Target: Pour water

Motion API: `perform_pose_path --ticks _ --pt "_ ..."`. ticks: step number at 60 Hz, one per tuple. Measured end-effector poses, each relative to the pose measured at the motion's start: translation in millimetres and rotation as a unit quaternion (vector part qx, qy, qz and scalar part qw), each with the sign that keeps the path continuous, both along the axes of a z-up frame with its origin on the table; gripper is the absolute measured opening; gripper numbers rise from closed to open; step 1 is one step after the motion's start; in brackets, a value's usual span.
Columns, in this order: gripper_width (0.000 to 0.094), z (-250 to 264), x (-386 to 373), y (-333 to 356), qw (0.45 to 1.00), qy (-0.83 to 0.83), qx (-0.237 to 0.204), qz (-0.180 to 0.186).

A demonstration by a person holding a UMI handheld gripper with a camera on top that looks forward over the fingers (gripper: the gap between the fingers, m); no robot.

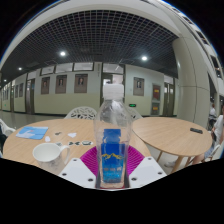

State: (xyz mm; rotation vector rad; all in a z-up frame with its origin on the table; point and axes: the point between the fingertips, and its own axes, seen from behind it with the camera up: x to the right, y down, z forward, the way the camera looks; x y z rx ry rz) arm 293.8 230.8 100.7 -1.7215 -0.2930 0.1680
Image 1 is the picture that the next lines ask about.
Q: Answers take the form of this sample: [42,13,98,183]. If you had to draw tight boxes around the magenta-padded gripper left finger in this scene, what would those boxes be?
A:
[58,146,101,190]

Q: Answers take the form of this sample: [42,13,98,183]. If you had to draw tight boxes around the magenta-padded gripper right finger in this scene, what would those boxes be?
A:
[127,145,168,190]

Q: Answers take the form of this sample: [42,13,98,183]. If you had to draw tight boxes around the clear blue-labelled water bottle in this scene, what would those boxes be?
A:
[93,83,134,189]

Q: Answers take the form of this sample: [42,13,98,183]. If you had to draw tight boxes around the white ceramic mug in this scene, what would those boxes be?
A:
[32,142,72,176]

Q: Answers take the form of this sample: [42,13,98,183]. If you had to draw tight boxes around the round wooden table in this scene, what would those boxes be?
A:
[132,116,213,173]

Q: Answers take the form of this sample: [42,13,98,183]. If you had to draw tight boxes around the white lattice-back chair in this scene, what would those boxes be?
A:
[127,107,144,121]
[63,105,98,120]

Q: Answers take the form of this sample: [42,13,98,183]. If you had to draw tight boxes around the light blue booklet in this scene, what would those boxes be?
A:
[15,125,50,141]

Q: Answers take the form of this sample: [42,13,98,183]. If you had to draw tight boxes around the small black flat device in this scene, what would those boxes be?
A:
[189,127,204,135]

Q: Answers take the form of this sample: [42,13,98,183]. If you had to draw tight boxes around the white chair with wooden legs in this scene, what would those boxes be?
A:
[204,144,224,162]

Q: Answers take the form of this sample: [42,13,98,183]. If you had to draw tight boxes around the black bag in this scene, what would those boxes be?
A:
[0,133,8,152]

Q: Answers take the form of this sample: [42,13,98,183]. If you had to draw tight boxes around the person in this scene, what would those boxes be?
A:
[208,103,218,129]
[164,104,224,168]

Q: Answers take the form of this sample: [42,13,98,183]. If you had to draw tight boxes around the round ceiling lights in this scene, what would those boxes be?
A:
[18,49,149,73]

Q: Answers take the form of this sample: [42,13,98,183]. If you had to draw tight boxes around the framed wall portraits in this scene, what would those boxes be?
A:
[14,73,162,101]

